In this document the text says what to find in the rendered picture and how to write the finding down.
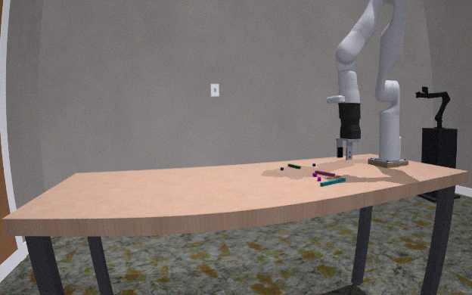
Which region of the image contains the turquoise rod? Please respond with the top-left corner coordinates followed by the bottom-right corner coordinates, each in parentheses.
top-left (320, 178), bottom-right (346, 187)

